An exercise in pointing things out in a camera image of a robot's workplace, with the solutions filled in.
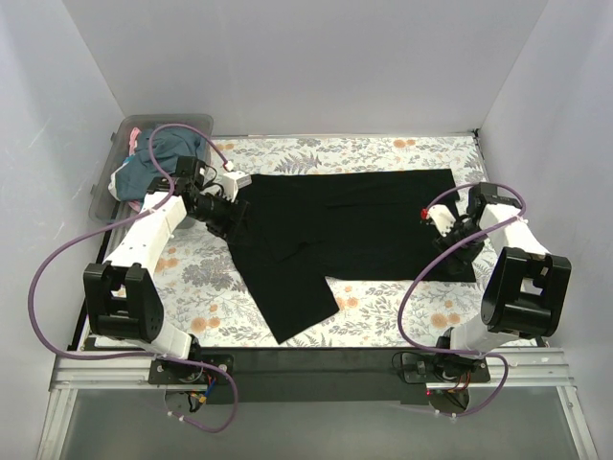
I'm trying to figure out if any black t-shirt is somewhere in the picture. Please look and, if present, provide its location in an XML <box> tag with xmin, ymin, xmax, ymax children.
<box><xmin>229</xmin><ymin>169</ymin><xmax>459</xmax><ymax>344</ymax></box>

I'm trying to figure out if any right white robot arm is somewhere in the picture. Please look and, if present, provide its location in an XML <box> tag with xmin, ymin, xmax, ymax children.
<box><xmin>422</xmin><ymin>182</ymin><xmax>572</xmax><ymax>381</ymax></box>

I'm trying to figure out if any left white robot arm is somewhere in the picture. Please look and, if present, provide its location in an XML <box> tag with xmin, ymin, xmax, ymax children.
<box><xmin>83</xmin><ymin>156</ymin><xmax>251</xmax><ymax>383</ymax></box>

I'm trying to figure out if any floral table mat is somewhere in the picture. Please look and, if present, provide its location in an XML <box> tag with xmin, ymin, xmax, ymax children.
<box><xmin>154</xmin><ymin>135</ymin><xmax>496</xmax><ymax>347</ymax></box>

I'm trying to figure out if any teal blue shirt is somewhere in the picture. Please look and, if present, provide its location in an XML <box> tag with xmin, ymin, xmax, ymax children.
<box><xmin>109</xmin><ymin>127</ymin><xmax>206</xmax><ymax>202</ymax></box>

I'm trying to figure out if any clear plastic bin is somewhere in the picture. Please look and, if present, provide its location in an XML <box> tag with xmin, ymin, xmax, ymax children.
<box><xmin>89</xmin><ymin>114</ymin><xmax>214</xmax><ymax>224</ymax></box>

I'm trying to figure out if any pink white garment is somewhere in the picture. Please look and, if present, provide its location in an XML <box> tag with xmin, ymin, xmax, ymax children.
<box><xmin>128</xmin><ymin>127</ymin><xmax>141</xmax><ymax>156</ymax></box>

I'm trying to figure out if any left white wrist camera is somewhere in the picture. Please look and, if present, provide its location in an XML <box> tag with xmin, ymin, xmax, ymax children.
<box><xmin>219</xmin><ymin>161</ymin><xmax>252</xmax><ymax>202</ymax></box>

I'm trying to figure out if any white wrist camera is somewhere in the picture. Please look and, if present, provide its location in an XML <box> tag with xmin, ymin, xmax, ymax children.
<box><xmin>219</xmin><ymin>161</ymin><xmax>252</xmax><ymax>202</ymax></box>
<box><xmin>420</xmin><ymin>204</ymin><xmax>457</xmax><ymax>237</ymax></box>

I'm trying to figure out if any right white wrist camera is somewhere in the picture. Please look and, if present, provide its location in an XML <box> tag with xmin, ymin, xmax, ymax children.
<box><xmin>420</xmin><ymin>204</ymin><xmax>457</xmax><ymax>237</ymax></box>

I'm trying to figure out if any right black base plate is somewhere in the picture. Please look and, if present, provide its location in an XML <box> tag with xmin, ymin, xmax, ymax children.
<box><xmin>392</xmin><ymin>351</ymin><xmax>490</xmax><ymax>383</ymax></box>

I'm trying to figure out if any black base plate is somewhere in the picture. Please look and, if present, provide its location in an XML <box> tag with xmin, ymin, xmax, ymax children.
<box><xmin>392</xmin><ymin>351</ymin><xmax>490</xmax><ymax>383</ymax></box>
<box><xmin>148</xmin><ymin>354</ymin><xmax>235</xmax><ymax>385</ymax></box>

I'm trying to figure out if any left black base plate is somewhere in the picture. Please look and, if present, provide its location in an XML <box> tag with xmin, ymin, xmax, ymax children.
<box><xmin>148</xmin><ymin>354</ymin><xmax>235</xmax><ymax>385</ymax></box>

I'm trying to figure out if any aluminium frame rail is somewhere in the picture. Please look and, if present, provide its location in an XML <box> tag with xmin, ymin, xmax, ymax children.
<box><xmin>37</xmin><ymin>347</ymin><xmax>599</xmax><ymax>459</ymax></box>

